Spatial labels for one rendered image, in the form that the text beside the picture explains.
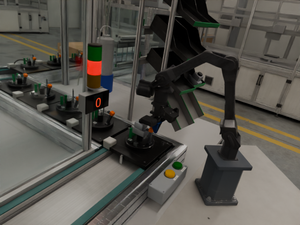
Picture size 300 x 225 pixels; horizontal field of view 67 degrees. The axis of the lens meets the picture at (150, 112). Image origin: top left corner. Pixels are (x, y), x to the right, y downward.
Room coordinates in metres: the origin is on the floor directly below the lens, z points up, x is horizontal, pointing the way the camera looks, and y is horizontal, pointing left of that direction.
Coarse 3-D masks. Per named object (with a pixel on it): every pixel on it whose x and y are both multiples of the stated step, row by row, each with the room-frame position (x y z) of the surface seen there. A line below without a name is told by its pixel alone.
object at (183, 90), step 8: (152, 48) 1.20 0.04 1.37; (160, 48) 1.25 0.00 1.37; (152, 56) 1.19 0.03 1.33; (160, 56) 1.30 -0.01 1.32; (168, 56) 1.28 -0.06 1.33; (152, 64) 1.18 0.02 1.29; (160, 64) 1.15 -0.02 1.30; (168, 64) 1.27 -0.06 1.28; (176, 64) 1.24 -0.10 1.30; (176, 80) 1.17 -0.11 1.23; (184, 80) 1.19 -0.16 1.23; (176, 88) 1.07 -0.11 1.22; (184, 88) 1.13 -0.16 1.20; (192, 88) 1.13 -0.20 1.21
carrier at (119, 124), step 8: (96, 112) 1.07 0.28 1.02; (96, 120) 1.04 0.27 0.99; (104, 120) 1.05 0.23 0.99; (112, 120) 1.07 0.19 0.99; (120, 120) 1.12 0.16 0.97; (96, 128) 0.97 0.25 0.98; (104, 128) 0.98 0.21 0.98; (112, 128) 1.02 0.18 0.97; (120, 128) 1.03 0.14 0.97; (96, 136) 0.92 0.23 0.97; (104, 136) 0.93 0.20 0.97; (112, 136) 0.95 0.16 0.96
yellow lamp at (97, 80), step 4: (88, 76) 0.79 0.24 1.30; (92, 76) 0.78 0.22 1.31; (96, 76) 0.79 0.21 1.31; (100, 76) 0.81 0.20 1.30; (88, 80) 0.79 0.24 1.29; (92, 80) 0.78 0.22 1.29; (96, 80) 0.79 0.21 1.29; (100, 80) 0.81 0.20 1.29; (88, 84) 0.78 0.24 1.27; (92, 84) 0.78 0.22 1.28; (96, 84) 0.79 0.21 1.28
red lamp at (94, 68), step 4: (88, 60) 0.79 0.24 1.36; (88, 64) 0.79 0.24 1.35; (92, 64) 0.78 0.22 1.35; (96, 64) 0.79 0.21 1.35; (100, 64) 0.80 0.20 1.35; (88, 68) 0.79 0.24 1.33; (92, 68) 0.78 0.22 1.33; (96, 68) 0.79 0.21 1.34; (100, 68) 0.80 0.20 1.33; (88, 72) 0.79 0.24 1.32; (92, 72) 0.78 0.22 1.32; (96, 72) 0.79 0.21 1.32; (100, 72) 0.80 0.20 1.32
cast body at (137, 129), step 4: (136, 124) 0.90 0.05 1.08; (140, 124) 0.89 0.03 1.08; (144, 124) 0.90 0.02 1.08; (136, 128) 0.90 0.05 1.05; (140, 128) 0.89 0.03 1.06; (144, 128) 0.90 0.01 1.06; (136, 132) 0.90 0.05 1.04; (140, 132) 0.89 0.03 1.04; (144, 132) 0.88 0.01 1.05; (148, 132) 0.91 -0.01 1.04; (144, 136) 0.88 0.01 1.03
